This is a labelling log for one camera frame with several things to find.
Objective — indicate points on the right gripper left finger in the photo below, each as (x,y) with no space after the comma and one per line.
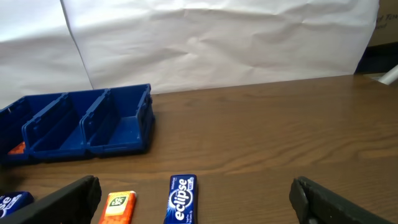
(62,205)

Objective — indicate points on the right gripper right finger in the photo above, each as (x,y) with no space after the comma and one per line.
(329,208)

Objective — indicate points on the blue candy pack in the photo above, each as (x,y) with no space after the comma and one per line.
(182,199)
(14,202)

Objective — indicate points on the orange candy box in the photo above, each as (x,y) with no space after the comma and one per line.
(18,149)
(118,207)

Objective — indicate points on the blue tray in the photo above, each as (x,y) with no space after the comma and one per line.
(118,124)

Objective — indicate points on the cardboard box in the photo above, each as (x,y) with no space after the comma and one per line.
(385,25)

